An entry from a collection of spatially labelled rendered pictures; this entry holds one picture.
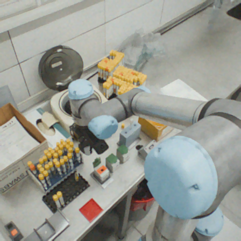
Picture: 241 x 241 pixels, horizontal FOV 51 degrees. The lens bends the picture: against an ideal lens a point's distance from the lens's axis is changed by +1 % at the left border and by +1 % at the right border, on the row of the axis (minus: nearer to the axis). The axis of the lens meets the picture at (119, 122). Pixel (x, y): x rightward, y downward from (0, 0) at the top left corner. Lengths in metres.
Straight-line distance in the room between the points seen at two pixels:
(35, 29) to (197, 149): 0.97
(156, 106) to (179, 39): 1.31
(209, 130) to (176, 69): 1.24
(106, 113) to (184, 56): 1.11
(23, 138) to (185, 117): 0.81
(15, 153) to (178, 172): 0.88
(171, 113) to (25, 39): 0.79
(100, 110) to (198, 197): 0.43
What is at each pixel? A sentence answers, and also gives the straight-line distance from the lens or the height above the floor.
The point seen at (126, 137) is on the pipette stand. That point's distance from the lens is 1.09.
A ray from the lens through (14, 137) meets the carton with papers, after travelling 1.21.
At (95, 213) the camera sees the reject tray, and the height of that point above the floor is 0.88.
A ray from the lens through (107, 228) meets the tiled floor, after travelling 1.94.
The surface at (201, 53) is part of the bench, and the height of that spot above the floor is 0.87.
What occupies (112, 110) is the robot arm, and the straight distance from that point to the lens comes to 0.73.
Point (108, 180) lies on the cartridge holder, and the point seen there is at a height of 0.89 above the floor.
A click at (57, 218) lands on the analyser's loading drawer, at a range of 1.01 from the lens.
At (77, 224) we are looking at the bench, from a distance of 1.03.
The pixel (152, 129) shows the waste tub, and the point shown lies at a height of 0.94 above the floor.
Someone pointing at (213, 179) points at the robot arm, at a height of 1.54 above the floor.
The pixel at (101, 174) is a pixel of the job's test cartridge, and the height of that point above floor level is 0.95.
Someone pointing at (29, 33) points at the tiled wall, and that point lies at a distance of 1.21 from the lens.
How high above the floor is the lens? 1.85
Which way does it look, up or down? 50 degrees down
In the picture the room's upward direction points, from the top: 3 degrees clockwise
